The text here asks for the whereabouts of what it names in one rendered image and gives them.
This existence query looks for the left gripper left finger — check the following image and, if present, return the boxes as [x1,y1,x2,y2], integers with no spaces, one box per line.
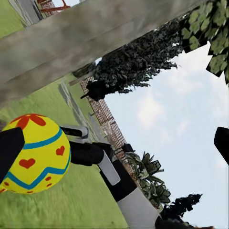
[0,127,25,184]

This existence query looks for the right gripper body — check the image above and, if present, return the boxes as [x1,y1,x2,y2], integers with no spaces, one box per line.
[69,141,98,167]

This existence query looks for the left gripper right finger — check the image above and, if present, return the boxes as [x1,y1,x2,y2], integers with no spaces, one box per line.
[214,127,229,165]

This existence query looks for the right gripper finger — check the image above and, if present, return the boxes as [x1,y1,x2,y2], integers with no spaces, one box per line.
[71,141,94,162]

